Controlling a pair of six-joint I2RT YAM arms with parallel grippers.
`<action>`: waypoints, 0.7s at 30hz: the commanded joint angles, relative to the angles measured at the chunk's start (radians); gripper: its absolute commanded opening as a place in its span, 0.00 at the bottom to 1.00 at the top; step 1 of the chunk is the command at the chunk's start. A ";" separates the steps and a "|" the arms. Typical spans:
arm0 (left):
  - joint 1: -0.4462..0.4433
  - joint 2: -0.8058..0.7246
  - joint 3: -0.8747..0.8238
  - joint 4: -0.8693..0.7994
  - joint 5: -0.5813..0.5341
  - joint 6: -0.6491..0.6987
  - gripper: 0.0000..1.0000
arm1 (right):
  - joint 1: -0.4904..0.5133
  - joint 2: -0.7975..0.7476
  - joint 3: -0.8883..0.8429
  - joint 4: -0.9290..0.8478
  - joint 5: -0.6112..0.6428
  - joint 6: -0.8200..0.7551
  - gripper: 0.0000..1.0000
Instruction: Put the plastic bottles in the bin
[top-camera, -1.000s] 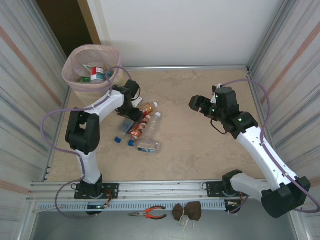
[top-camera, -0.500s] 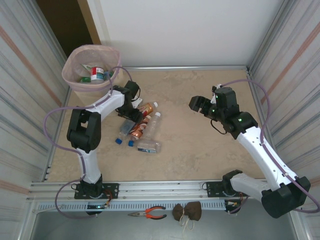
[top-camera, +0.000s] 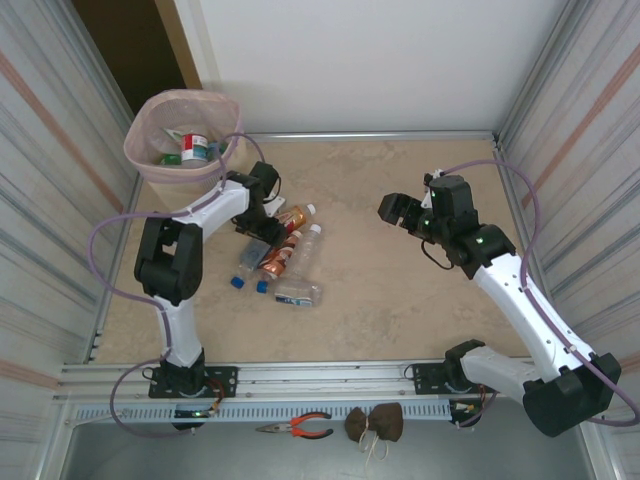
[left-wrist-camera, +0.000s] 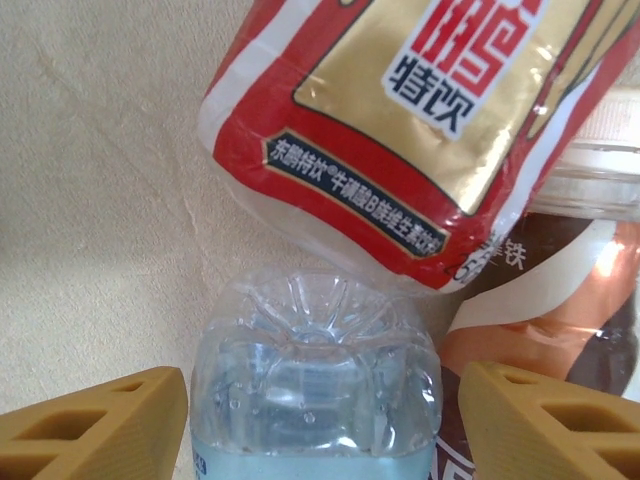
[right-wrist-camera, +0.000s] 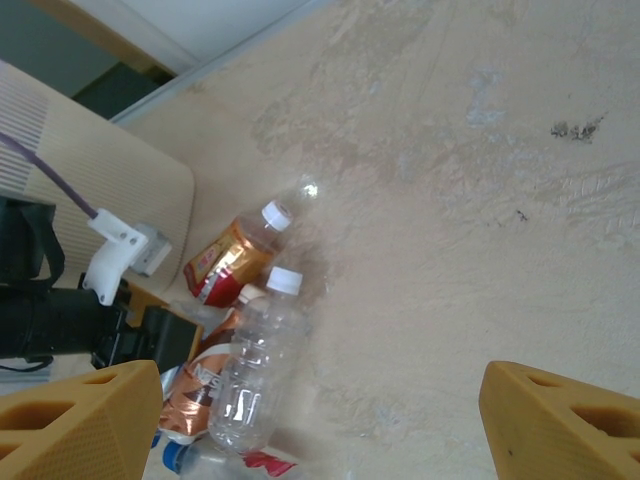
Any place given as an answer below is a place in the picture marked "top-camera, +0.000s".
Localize red orange label bottle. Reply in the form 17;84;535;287
277;202;319;236

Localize red label bottle red cap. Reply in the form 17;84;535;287
179;133;210;164

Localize crushed grey bottle blue cap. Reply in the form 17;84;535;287
229;239;274;290

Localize clear bottle white cap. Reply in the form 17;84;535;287
289;223;324;279

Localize brown orange label bottle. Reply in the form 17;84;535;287
257;229;304;282

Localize clear bottle blue white label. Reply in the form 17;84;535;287
256;279;325;309

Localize pink mesh waste bin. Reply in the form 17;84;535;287
123;88;246;216

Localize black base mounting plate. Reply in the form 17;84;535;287
410;360;504;397
148;365;240;400

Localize brown cloth bundle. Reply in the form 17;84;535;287
343;401;405;445

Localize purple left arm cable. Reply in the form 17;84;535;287
87;132;266;442

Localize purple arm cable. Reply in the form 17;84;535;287
439;158;640;430
87;132;266;442

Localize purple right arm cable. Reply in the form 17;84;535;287
439;158;640;430

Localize thin black cable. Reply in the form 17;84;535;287
421;239;454;271

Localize brown wooden door frame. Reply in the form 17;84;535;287
153;0;205;90

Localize wide aluminium mounting rail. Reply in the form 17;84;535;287
54;360;551;404

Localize red orange base wires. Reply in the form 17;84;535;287
207;377;226;416
449;389;499;429

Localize beige string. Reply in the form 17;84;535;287
359;429;390;464

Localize white slotted cable duct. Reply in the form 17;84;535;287
73;401;454;424

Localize orange handled pliers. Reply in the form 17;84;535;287
254;411;335;441

